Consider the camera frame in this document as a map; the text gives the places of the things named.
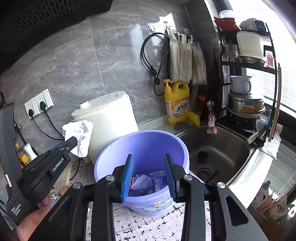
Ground white tissue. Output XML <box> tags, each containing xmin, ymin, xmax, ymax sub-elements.
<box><xmin>62</xmin><ymin>120</ymin><xmax>94</xmax><ymax>158</ymax></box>

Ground person's left hand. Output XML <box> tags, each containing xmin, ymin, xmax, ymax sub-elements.
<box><xmin>16</xmin><ymin>194</ymin><xmax>51</xmax><ymax>241</ymax></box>

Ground purple plastic bucket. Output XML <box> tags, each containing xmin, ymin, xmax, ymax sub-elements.
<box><xmin>94</xmin><ymin>130</ymin><xmax>190</xmax><ymax>216</ymax></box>

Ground silver foil wrapper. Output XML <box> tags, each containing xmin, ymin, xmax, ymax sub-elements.
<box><xmin>51</xmin><ymin>192</ymin><xmax>61</xmax><ymax>202</ymax></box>

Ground white top oil dispenser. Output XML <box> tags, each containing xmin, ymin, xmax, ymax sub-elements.
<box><xmin>23</xmin><ymin>143</ymin><xmax>37</xmax><ymax>161</ymax></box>

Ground patterned table mat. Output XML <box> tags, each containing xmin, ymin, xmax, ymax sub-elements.
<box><xmin>69</xmin><ymin>160</ymin><xmax>211</xmax><ymax>240</ymax></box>

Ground stainless steel sink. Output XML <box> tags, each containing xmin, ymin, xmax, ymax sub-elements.
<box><xmin>179</xmin><ymin>125</ymin><xmax>257</xmax><ymax>185</ymax></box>

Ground white air fryer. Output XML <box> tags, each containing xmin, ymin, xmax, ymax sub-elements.
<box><xmin>71</xmin><ymin>91</ymin><xmax>138</xmax><ymax>164</ymax></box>

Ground yellow sponge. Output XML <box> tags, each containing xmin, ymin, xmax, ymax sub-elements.
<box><xmin>188</xmin><ymin>111</ymin><xmax>201</xmax><ymax>127</ymax></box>

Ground yellow dish soap bottle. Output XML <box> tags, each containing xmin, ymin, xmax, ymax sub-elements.
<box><xmin>164</xmin><ymin>79</ymin><xmax>190</xmax><ymax>126</ymax></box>

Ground stainless steel pots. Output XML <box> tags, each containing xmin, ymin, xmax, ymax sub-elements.
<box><xmin>226</xmin><ymin>91</ymin><xmax>265</xmax><ymax>119</ymax></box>

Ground white enamel mug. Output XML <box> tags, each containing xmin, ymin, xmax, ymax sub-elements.
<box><xmin>229</xmin><ymin>75</ymin><xmax>252</xmax><ymax>94</ymax></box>

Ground white hanging bags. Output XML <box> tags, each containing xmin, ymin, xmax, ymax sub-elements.
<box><xmin>168</xmin><ymin>30</ymin><xmax>207</xmax><ymax>86</ymax></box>

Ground white container on rack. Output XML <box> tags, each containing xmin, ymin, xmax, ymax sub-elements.
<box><xmin>236</xmin><ymin>31</ymin><xmax>263</xmax><ymax>59</ymax></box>

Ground black left power cable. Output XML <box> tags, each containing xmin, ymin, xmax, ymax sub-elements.
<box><xmin>28</xmin><ymin>109</ymin><xmax>65</xmax><ymax>141</ymax></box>

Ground black power cable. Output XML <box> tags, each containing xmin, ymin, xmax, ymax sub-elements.
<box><xmin>28</xmin><ymin>109</ymin><xmax>65</xmax><ymax>141</ymax></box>
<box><xmin>40</xmin><ymin>101</ymin><xmax>68</xmax><ymax>140</ymax></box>

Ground white wall socket panel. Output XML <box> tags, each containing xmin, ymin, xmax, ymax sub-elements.
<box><xmin>24</xmin><ymin>89</ymin><xmax>54</xmax><ymax>120</ymax></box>

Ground black right power cable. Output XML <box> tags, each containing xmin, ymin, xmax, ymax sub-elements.
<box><xmin>40</xmin><ymin>101</ymin><xmax>68</xmax><ymax>140</ymax></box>

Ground black hanging cable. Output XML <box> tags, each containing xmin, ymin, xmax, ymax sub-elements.
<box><xmin>140</xmin><ymin>32</ymin><xmax>171</xmax><ymax>97</ymax></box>

